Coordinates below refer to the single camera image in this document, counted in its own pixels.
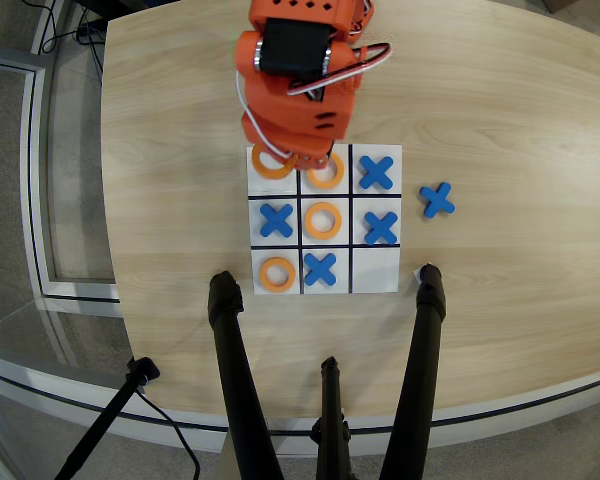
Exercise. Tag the white tic-tac-toe grid board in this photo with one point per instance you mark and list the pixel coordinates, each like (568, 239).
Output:
(375, 270)

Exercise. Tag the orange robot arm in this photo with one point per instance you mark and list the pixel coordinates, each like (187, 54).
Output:
(295, 50)

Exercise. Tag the small white paper tag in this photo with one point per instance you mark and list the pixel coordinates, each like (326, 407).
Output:
(416, 274)

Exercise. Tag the thin black stand pole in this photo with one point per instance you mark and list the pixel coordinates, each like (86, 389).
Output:
(110, 415)

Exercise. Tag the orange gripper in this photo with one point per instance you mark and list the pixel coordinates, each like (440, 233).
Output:
(300, 148)

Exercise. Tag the metal glass partition frame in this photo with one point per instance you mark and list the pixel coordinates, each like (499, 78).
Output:
(37, 200)

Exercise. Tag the blue foam cross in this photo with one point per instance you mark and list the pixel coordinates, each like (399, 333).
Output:
(377, 172)
(381, 228)
(320, 269)
(277, 220)
(437, 200)

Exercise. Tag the black tripod leg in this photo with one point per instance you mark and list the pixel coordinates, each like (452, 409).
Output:
(332, 425)
(415, 380)
(235, 360)

